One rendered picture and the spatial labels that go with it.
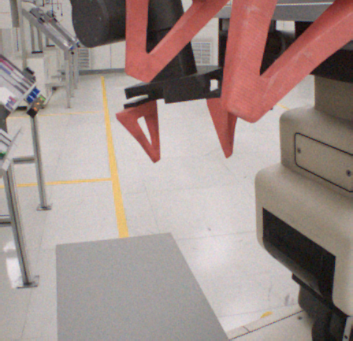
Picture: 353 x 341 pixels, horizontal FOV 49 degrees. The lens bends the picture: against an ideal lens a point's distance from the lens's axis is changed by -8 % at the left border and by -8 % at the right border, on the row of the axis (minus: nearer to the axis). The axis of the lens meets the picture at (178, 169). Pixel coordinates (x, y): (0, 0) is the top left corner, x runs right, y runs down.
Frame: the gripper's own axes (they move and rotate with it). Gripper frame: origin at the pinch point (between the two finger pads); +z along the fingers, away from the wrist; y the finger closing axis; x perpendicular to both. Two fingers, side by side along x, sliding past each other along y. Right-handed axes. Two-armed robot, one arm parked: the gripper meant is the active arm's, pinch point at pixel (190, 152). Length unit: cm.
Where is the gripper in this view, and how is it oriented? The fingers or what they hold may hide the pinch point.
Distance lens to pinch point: 49.3
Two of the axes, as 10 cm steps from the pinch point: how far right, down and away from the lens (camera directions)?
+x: 4.6, -3.5, 8.2
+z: 2.1, 9.4, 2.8
